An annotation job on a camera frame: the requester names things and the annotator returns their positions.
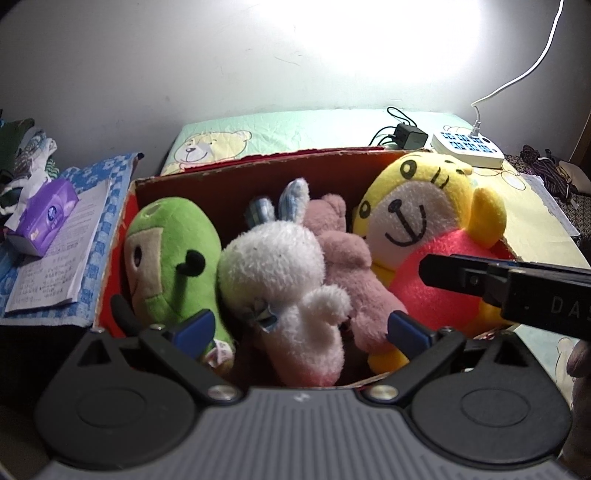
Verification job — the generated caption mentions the green bean plush toy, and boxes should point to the green bean plush toy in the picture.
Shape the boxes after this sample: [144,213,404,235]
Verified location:
[123,197,235,374]

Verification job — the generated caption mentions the yellow tiger plush toy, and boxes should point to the yellow tiger plush toy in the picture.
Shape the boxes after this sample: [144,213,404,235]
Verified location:
[351,150,514,375]

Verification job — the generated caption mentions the white rabbit plush blue ears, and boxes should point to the white rabbit plush blue ears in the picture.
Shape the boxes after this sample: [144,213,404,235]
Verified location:
[217,178,352,387]

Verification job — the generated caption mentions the pink teddy bear plush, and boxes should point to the pink teddy bear plush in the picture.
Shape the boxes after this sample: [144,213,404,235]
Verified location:
[304,194,406,355]

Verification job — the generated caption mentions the person hand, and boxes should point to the person hand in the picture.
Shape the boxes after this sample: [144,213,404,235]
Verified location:
[562,340,591,479]

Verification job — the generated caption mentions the baby print bed sheet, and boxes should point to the baby print bed sheet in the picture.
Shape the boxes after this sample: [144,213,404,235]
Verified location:
[159,108,591,384]

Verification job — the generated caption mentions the open handwritten notebook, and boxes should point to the open handwritten notebook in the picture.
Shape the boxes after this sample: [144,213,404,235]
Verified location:
[522,174,580,238]

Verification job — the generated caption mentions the dark striped cloth bundle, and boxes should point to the dark striped cloth bundle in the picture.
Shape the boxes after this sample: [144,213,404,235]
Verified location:
[520,145,576,203]

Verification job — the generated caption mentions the white blue power strip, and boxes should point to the white blue power strip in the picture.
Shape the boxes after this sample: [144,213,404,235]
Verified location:
[432,127,505,169]

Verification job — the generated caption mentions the printed paper sheet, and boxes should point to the printed paper sheet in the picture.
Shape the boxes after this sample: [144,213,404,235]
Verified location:
[5,180,110,313]

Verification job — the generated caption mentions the red cardboard box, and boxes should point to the red cardboard box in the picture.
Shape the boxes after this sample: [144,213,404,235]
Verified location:
[93,147,523,388]

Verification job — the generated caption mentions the black power adapter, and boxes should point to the black power adapter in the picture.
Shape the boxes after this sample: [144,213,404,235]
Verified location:
[393,123,429,150]

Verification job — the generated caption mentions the blue checkered towel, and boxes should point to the blue checkered towel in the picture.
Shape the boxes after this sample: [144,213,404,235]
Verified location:
[1,152,143,328]

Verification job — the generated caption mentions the purple tissue pack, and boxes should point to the purple tissue pack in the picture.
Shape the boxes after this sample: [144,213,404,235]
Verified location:
[5,178,79,257]

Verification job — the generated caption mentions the white power cord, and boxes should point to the white power cord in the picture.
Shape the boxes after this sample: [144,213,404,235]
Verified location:
[469,0,566,139]

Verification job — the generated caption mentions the black adapter cable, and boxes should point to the black adapter cable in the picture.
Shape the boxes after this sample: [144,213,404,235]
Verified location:
[368,105,420,151]

